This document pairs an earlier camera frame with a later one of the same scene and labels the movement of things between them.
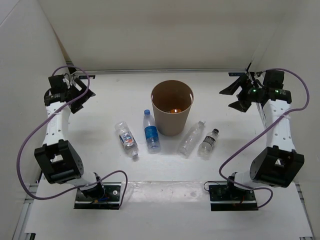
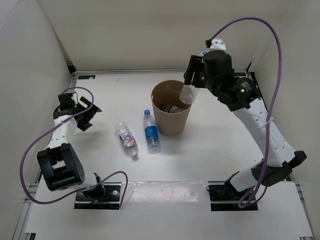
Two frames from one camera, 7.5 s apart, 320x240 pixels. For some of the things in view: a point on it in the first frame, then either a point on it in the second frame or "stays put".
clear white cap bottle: [189, 140] to [188, 94]
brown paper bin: [172, 100] stays put
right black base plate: [224, 198] stays put
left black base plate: [111, 199] stays put
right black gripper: [240, 81] to [195, 66]
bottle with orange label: [126, 138] stays put
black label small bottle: [205, 149] to [171, 109]
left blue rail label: [85, 77] stays put
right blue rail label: [237, 74] stays put
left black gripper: [79, 82] to [84, 125]
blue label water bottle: [151, 132] stays put
